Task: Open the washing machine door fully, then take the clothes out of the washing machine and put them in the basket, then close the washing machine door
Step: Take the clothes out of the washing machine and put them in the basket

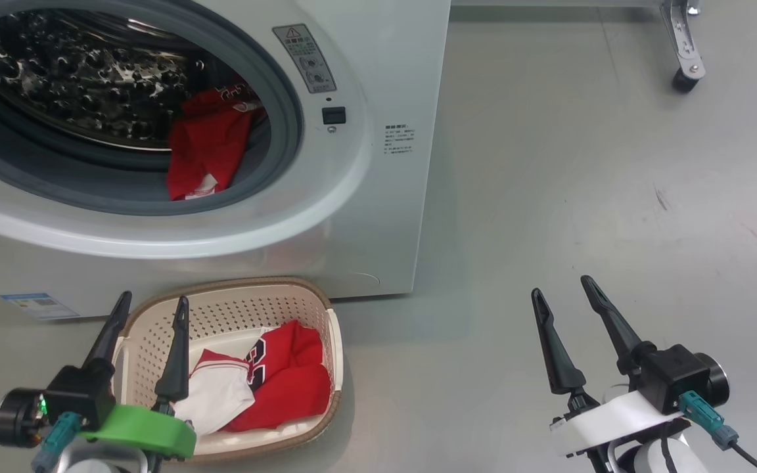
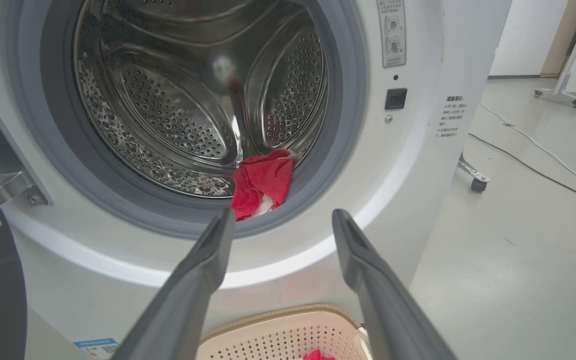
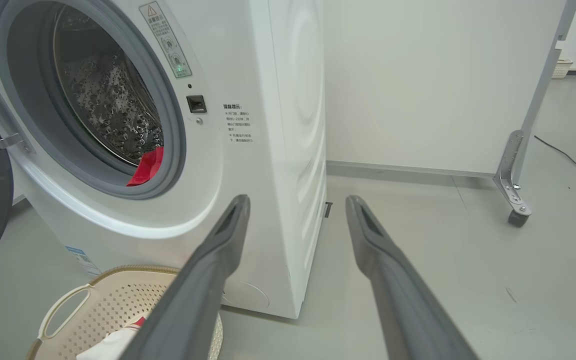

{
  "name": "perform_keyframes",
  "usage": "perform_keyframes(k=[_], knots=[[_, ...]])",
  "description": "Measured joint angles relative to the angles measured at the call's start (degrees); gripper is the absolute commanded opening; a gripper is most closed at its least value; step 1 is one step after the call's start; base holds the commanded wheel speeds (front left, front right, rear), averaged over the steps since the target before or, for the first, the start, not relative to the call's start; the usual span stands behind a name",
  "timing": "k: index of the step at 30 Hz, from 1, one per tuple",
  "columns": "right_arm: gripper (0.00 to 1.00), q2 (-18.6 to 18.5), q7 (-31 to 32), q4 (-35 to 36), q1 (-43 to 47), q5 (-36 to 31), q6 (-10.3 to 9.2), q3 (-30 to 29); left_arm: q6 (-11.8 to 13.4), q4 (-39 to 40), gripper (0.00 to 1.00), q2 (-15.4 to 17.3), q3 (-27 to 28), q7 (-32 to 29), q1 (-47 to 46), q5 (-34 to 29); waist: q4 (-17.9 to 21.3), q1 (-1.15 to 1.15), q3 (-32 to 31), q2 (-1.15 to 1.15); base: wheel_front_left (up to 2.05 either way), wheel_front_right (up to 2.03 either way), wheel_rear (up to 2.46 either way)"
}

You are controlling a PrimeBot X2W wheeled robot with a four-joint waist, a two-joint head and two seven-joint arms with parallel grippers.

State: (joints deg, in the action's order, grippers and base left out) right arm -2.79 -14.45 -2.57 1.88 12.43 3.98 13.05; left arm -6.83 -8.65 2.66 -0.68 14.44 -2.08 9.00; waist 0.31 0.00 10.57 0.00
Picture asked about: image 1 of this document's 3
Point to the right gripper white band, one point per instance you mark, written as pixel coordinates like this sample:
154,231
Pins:
608,417

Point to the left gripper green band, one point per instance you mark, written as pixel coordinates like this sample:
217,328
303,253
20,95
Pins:
148,430

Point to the red white numbered jersey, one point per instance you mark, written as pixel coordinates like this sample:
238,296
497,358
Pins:
293,381

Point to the red garment white trim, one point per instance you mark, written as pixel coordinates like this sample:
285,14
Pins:
207,151

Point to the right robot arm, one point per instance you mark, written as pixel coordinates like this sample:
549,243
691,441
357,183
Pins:
648,460

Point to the cream perforated laundry basket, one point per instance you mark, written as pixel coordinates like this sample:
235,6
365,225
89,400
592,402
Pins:
234,309

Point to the white front-load washing machine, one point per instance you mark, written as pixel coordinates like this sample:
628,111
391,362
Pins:
385,217

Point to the blue energy label sticker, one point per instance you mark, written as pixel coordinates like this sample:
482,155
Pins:
40,306

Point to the white partition screen on casters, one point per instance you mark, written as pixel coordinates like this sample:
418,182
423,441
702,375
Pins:
684,46

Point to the grey warning label sticker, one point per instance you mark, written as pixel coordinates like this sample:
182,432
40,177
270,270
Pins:
305,59

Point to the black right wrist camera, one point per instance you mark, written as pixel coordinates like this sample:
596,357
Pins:
674,374

